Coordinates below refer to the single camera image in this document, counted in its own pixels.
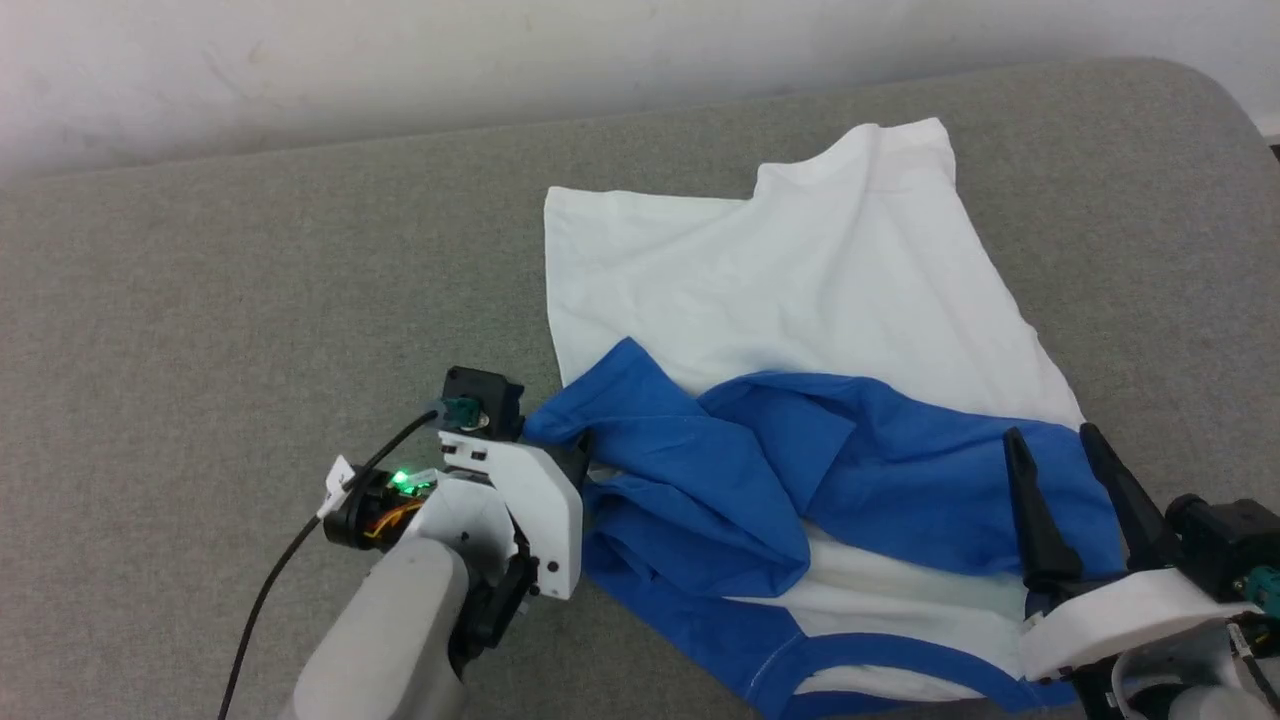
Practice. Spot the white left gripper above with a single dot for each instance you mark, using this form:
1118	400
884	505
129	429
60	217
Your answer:
545	510

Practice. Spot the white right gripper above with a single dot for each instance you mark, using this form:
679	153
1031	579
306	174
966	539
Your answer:
1130	615

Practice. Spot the blue and white shirt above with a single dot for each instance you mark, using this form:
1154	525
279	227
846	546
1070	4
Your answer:
800	280

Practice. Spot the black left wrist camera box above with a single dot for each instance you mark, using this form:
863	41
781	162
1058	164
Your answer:
485	400

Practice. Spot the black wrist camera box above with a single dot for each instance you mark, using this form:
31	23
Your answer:
1235	545
485	400

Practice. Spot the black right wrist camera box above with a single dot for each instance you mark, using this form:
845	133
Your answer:
1235	545

